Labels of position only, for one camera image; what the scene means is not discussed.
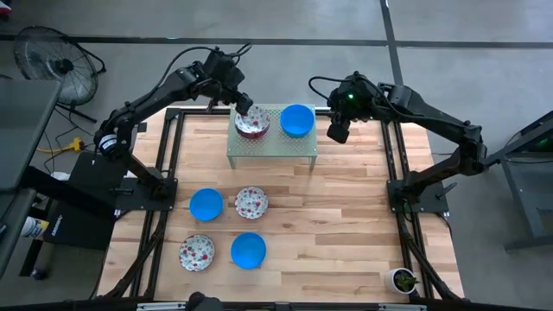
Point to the white pot with green plant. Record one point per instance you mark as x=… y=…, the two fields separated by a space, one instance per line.
x=399 y=281

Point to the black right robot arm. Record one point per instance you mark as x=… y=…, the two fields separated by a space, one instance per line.
x=432 y=116

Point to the grey metal stand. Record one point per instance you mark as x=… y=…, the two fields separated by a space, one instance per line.
x=527 y=173

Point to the black control box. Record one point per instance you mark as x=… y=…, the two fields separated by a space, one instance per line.
x=73 y=229

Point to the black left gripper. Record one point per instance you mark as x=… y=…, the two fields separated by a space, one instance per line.
x=222 y=73

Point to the black aluminium table frame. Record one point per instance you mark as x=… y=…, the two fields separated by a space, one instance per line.
x=181 y=113

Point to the grey side table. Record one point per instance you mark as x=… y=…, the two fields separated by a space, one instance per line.
x=26 y=129

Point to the white yellow container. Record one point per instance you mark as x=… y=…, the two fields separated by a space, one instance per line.
x=34 y=226

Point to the black floor fan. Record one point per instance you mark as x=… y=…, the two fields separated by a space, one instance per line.
x=56 y=65

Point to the black table clamp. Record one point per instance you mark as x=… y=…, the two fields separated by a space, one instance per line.
x=211 y=105

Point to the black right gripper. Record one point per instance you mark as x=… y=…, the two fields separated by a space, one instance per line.
x=358 y=101

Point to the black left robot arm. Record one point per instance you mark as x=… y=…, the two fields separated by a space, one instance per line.
x=142 y=101

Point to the silver metal bracket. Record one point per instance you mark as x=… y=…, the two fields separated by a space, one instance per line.
x=402 y=307
x=160 y=306

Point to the green perforated metal shelf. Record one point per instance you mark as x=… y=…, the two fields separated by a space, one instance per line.
x=272 y=149

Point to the person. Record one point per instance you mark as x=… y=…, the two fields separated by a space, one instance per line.
x=203 y=302

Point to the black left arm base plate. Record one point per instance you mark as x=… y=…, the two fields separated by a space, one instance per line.
x=129 y=201

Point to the blue plastic mini bowl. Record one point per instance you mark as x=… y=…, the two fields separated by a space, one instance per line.
x=296 y=121
x=248 y=250
x=206 y=204

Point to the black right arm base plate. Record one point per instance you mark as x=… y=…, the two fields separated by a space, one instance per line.
x=436 y=203

